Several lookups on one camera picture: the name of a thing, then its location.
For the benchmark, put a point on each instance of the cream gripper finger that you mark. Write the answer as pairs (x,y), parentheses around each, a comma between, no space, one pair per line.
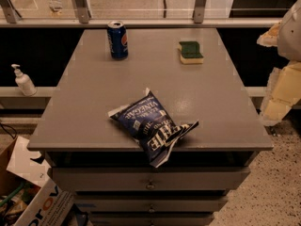
(269,38)
(283,91)

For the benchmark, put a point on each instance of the blue chip bag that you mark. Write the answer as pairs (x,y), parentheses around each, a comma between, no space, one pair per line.
(151,127)

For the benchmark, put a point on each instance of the blue pepsi can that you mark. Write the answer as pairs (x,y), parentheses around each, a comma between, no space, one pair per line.
(117,38)

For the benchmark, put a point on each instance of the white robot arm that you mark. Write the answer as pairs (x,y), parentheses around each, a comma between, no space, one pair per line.
(289,34)

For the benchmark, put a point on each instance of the green yellow sponge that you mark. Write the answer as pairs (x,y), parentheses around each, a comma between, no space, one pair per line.
(190,52)

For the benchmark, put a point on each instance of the grey drawer cabinet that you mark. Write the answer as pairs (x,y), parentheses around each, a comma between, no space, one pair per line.
(76,132)

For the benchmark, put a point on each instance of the top grey drawer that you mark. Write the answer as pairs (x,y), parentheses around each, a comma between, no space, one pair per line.
(151,179)

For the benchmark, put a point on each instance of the grey drawer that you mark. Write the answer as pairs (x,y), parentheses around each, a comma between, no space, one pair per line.
(157,219)
(151,204)
(151,179)

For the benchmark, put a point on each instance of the middle grey drawer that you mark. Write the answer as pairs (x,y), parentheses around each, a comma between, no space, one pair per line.
(151,204)

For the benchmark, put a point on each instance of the bottom grey drawer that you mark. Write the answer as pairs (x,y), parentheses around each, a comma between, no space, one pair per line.
(157,219)

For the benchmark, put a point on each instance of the white pump bottle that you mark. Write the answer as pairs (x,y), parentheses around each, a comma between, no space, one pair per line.
(23,81)

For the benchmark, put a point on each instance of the white printed cardboard box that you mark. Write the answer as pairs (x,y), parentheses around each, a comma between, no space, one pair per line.
(51,205)

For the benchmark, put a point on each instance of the brown cardboard box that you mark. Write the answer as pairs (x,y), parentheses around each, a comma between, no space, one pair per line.
(8,180)

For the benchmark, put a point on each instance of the middle metal railing post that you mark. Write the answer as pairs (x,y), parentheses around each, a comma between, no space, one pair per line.
(82,10)

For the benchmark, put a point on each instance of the left metal railing post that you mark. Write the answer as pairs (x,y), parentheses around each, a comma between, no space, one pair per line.
(11,14)

